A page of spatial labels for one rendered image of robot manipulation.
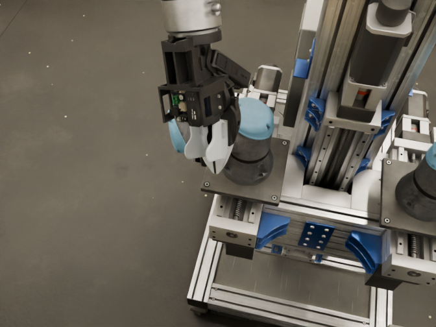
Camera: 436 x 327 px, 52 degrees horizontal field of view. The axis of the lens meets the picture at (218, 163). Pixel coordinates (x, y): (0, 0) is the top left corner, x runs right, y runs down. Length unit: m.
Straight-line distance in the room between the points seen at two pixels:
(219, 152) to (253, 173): 0.58
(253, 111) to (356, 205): 0.46
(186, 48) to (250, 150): 0.60
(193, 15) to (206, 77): 0.09
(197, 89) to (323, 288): 1.58
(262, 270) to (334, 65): 1.14
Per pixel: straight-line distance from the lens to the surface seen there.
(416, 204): 1.28
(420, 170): 1.23
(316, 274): 2.07
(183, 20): 0.58
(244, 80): 0.70
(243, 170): 1.21
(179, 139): 1.11
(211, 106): 0.59
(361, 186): 1.43
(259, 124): 1.09
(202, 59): 0.61
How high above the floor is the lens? 2.12
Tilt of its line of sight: 57 degrees down
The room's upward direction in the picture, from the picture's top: straight up
